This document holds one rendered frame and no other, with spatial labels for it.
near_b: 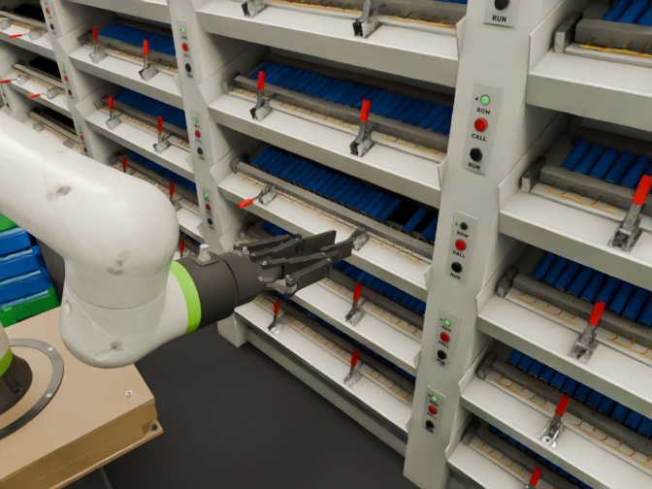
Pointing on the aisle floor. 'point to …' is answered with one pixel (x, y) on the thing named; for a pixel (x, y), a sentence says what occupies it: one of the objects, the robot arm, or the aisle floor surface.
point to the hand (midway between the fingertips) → (327, 247)
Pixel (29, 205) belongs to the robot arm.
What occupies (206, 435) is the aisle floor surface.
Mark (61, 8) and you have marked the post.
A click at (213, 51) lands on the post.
